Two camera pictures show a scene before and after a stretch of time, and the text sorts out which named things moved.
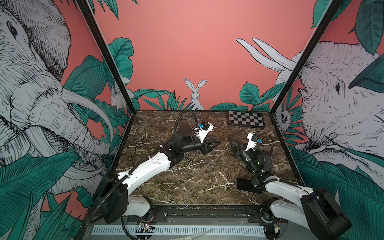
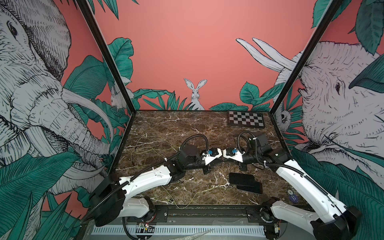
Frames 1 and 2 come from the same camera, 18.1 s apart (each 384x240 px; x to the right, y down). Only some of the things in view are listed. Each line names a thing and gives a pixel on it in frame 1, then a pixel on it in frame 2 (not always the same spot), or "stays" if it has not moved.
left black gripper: [205, 146] → [207, 169]
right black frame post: [301, 59] stays
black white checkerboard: [246, 119] stays
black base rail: [209, 214] stays
